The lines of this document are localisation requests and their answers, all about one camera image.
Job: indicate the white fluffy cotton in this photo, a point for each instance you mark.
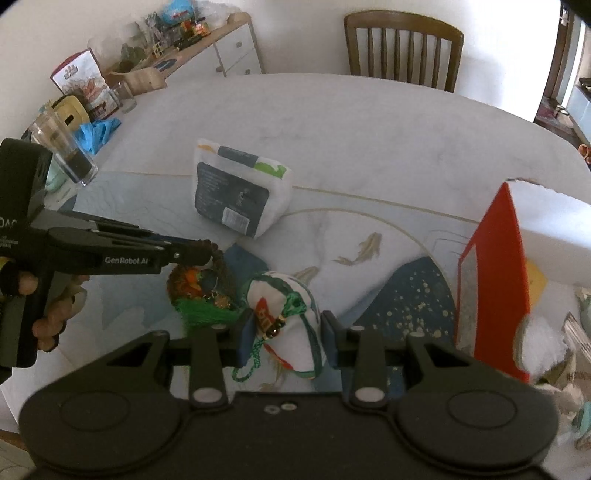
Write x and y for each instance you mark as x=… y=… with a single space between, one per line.
x=542 y=344

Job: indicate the white tall cabinet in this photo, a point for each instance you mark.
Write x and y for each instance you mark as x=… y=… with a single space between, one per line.
x=581 y=106

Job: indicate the person's left hand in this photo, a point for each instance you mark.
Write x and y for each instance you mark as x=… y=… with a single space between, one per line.
x=69 y=304

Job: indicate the orange slippers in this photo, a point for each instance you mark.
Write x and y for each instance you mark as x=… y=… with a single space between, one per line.
x=584 y=151

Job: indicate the yellow slotted container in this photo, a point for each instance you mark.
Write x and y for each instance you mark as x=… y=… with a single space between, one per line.
x=71 y=110

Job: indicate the fish printed table mat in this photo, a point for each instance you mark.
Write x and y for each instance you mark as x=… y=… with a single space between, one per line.
x=369 y=217

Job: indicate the small clear glass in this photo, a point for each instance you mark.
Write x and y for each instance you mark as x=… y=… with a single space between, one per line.
x=123 y=98

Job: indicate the blue cloth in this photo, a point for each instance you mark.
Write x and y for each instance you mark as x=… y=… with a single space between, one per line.
x=97 y=134

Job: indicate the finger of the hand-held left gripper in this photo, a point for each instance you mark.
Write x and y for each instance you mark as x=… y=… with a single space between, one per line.
x=138 y=234
x=189 y=256

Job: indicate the large white cardboard box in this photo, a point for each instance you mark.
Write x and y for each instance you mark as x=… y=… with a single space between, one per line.
x=498 y=277

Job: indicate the red patterned rug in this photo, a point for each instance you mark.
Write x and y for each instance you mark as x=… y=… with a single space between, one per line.
x=554 y=115

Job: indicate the brown wooden door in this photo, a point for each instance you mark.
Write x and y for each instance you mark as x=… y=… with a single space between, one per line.
x=558 y=50

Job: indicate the blue globe toy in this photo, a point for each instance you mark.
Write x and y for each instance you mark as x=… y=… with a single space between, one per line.
x=179 y=9

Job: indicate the mint green cup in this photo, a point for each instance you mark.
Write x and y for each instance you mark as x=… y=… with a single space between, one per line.
x=56 y=177

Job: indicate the tall clear glass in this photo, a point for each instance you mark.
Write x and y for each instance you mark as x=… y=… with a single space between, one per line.
x=64 y=147

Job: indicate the white wooden-top sideboard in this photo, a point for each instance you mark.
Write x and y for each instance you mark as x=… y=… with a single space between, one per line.
x=217 y=50

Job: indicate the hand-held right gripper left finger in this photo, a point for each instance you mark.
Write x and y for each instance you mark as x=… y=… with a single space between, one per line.
x=246 y=339

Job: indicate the red and white box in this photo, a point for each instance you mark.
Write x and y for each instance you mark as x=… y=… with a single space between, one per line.
x=81 y=78

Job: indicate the light wooden holder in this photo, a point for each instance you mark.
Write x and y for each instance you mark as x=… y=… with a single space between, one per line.
x=138 y=82

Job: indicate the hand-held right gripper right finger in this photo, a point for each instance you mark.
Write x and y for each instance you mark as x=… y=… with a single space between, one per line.
x=328 y=340

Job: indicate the white snack pouch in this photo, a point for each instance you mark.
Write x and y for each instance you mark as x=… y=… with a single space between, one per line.
x=240 y=184

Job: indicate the brown wooden slat-back chair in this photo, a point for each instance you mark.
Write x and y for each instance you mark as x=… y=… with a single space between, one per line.
x=401 y=46

